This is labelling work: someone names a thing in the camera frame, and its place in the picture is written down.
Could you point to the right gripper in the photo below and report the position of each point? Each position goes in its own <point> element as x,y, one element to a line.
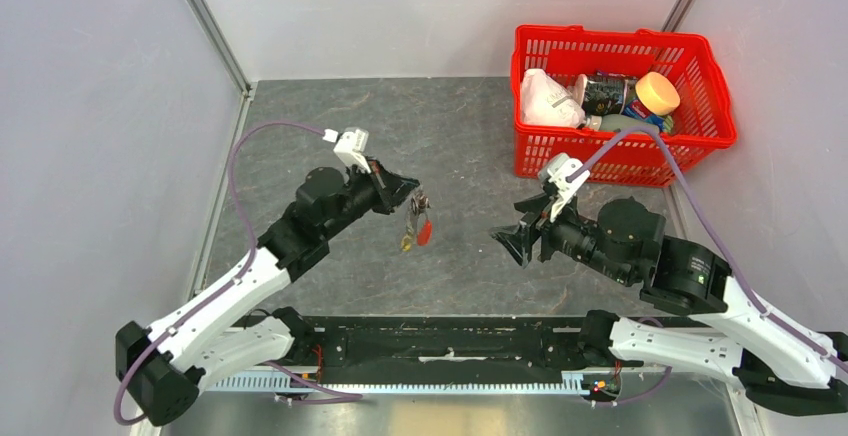
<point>516,238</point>

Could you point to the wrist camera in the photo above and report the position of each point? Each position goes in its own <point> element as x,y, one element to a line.
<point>349,146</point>
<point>561,178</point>

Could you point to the grey green pouch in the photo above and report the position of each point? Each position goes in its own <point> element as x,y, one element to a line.
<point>618,122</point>

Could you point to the dark printed can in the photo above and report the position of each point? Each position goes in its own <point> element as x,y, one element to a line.
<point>602,94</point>

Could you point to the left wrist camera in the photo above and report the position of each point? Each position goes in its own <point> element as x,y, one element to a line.
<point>349,146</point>

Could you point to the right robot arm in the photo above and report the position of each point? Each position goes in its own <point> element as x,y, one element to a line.
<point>786,369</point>

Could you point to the jar with yellow lid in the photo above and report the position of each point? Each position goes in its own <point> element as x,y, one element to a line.
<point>652,99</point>

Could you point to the white plastic bag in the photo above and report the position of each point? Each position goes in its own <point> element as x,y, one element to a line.
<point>545,102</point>

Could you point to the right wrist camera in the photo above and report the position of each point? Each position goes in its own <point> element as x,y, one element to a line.
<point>561,178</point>

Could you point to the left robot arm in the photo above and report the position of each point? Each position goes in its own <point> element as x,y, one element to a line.
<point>164,367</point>

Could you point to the red plastic basket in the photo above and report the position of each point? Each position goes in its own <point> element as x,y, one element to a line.
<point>702,123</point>

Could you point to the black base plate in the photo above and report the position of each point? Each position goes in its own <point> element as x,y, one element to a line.
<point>444,350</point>

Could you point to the keyring bunch with tags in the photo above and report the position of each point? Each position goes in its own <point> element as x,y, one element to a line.
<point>418,226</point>

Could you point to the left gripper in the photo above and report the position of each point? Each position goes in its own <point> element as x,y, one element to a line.
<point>391,189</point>

